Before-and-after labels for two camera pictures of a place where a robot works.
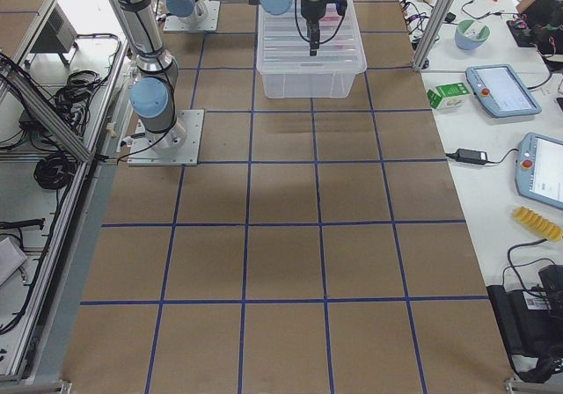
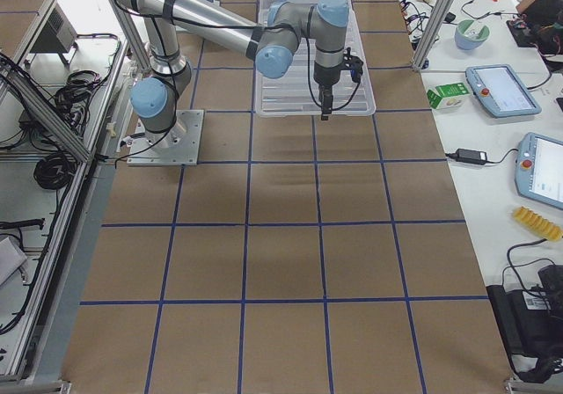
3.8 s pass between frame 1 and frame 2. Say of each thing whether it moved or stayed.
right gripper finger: moved
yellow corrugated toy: stayed
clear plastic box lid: moved
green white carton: stayed
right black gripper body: moved
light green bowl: stayed
